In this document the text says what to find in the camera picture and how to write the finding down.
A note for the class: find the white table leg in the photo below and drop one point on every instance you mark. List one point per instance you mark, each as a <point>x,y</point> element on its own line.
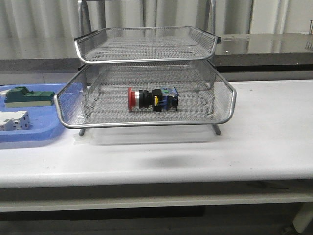
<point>303,217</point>

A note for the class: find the grey stone counter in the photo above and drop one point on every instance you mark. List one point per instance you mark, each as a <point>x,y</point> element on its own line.
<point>239,57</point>

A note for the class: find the blue plastic tray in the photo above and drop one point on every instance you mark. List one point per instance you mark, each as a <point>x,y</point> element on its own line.
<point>43,127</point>

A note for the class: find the grey metal rack frame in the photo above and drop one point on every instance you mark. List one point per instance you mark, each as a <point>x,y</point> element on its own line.
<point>85,25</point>

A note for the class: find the pale pleated curtain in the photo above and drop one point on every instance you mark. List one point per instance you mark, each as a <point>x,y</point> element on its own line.
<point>59,18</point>

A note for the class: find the red emergency stop push button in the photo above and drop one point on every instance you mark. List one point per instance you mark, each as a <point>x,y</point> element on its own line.
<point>162,99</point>

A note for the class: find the green and beige electrical module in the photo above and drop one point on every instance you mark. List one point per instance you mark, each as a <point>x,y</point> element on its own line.
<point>21,96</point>

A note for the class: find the mesh rack tray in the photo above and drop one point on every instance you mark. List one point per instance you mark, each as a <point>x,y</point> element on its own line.
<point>97,96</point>
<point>145,44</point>

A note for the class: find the white circuit breaker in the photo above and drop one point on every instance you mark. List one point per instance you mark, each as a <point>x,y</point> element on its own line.
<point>11,121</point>

